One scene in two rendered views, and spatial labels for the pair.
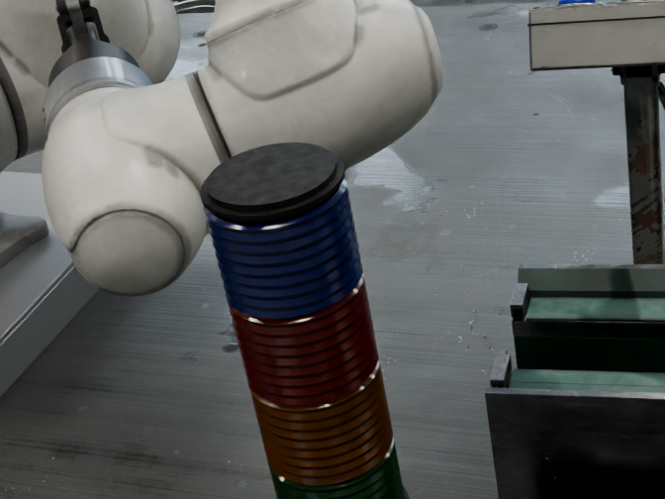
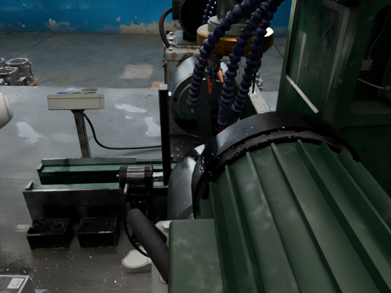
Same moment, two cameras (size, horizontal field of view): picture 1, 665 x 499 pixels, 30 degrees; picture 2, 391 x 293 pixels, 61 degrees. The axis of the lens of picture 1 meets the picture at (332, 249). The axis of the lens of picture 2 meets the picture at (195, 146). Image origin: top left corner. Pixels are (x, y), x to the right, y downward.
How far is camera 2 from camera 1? 0.28 m
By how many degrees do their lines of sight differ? 21
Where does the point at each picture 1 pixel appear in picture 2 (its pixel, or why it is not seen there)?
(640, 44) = (75, 104)
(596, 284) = (60, 163)
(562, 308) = (51, 169)
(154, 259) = not seen: outside the picture
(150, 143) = not seen: outside the picture
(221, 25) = not seen: outside the picture
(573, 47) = (59, 104)
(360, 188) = (19, 137)
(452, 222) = (42, 146)
